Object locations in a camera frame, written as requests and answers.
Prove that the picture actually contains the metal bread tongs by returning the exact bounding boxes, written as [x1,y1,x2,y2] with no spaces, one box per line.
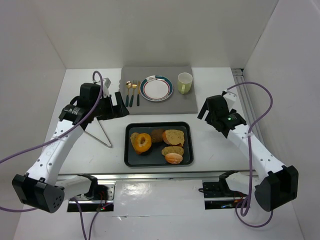
[84,118,113,149]

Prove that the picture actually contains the orange bagel bread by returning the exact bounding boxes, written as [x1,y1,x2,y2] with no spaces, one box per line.
[133,133,152,154]

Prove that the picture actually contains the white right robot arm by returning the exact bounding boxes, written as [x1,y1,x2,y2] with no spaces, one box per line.
[197,92,299,212]

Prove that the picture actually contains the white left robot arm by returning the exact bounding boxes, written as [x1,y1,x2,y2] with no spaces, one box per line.
[12,83,129,213]

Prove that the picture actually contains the seeded bread slice left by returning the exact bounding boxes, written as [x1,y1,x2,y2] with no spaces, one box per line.
[130,132,139,146]

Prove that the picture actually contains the large seeded bread slice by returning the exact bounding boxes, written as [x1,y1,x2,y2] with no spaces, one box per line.
[162,129,185,147]

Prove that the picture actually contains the small seeded bread slice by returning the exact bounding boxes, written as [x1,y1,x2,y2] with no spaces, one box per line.
[161,146,184,156]

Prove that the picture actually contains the grey placemat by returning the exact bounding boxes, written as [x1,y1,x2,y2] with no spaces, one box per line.
[118,65,198,115]

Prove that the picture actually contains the light green mug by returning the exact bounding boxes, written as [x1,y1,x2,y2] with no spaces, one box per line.
[178,72,193,95]

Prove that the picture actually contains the white plate teal rim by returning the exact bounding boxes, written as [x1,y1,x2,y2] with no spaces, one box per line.
[139,75,174,102]

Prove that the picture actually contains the black baking tray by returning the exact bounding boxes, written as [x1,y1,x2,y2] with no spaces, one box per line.
[124,121,194,168]

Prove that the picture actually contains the dark brown round bun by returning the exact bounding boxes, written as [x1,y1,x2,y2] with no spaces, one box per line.
[150,128,165,143]

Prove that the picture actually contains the orange shell madeleine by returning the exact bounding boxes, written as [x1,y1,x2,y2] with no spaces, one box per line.
[164,153,183,165]

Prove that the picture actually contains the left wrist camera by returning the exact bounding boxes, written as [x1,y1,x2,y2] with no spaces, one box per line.
[102,77,111,98]

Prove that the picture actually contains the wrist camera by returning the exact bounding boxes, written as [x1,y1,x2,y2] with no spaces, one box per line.
[102,77,111,98]
[221,90,237,110]

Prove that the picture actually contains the gold spoon green handle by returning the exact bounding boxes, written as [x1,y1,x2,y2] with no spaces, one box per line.
[125,81,132,107]

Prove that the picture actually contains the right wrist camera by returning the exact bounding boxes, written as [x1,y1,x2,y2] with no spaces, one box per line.
[221,90,237,110]

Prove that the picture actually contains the gold knife green handle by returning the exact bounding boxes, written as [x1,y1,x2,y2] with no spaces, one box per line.
[136,81,141,107]

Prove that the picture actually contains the gold fork green handle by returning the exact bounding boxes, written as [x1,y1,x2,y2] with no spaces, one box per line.
[129,80,137,107]

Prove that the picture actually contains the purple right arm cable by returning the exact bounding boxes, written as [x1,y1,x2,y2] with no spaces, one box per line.
[223,81,275,228]

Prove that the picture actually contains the aluminium rail right side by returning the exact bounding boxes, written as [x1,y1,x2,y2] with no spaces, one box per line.
[231,68,265,145]

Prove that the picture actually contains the aluminium rail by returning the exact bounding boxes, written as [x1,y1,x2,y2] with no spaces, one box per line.
[231,68,265,145]
[56,170,256,181]

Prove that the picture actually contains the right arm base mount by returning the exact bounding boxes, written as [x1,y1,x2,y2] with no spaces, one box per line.
[198,182,247,210]

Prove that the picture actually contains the aluminium rail front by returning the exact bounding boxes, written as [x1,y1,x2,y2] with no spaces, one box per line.
[56,170,256,181]

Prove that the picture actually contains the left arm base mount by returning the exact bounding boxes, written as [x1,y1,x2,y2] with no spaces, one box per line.
[74,182,116,213]

